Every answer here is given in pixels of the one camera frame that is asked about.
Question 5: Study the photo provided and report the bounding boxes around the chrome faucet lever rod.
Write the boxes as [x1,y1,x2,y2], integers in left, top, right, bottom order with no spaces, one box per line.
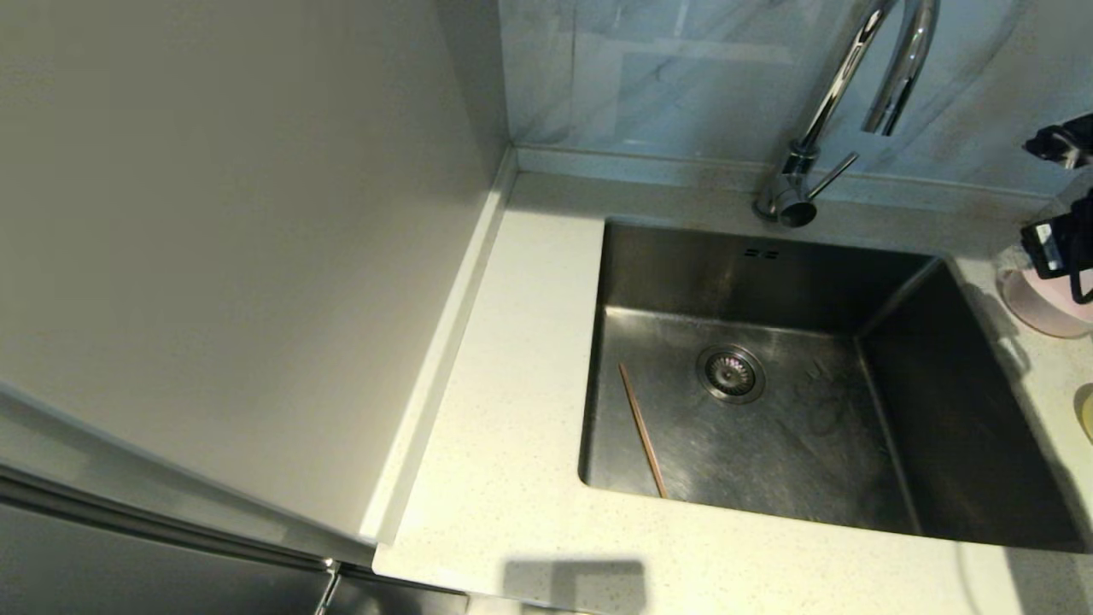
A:
[807,152,859,199]

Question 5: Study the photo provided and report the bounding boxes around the tall cabinet unit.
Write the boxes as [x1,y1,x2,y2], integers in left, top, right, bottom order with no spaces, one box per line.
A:
[0,0,513,615]

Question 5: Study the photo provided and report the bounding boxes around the chrome gooseneck faucet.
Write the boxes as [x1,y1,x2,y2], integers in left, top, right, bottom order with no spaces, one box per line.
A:
[751,0,942,228]

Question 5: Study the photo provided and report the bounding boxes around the pink plastic bowl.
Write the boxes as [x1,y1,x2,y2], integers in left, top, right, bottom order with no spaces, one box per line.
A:
[997,246,1093,339]

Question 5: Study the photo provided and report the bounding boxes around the metal cabinet handle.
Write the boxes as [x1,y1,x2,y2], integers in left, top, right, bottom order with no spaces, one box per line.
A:
[312,559,342,615]

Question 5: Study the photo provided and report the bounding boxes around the silver cabinet rail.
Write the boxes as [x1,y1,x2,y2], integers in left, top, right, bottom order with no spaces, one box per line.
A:
[0,466,377,575]

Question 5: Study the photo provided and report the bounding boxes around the under-counter cabinet front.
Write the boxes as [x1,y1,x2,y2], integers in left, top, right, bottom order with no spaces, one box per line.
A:
[329,571,469,615]

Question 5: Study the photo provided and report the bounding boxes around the stainless steel sink basin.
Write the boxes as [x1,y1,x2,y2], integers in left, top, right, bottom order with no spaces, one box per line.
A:
[578,218,1090,552]

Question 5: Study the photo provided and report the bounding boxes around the round metal drain strainer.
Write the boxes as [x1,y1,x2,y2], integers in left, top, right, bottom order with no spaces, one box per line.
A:
[696,343,767,404]

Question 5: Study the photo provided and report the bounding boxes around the brown wooden chopstick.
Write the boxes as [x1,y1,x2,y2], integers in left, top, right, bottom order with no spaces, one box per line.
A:
[617,361,669,501]

